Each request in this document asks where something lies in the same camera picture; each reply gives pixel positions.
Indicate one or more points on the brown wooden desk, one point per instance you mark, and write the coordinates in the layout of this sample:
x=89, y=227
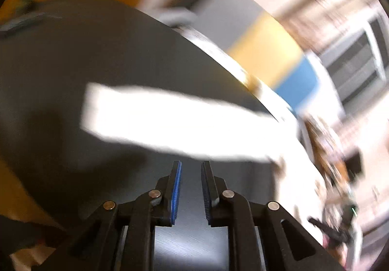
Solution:
x=328, y=152

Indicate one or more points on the black leather padded table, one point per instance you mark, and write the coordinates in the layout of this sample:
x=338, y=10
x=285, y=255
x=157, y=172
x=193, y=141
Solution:
x=76, y=55

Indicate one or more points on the sliding glass window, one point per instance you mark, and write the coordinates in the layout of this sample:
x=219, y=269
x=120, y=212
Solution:
x=355, y=61

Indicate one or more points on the grey yellow blue armchair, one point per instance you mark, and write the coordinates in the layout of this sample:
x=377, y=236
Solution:
x=267, y=46

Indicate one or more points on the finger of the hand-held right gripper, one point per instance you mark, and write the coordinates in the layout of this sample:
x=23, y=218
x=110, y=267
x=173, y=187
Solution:
x=320, y=224

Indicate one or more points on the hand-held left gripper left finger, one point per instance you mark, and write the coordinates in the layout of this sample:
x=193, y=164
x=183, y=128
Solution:
x=176, y=192

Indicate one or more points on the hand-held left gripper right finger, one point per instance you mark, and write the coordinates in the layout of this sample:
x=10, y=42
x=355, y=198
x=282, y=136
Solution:
x=207, y=192

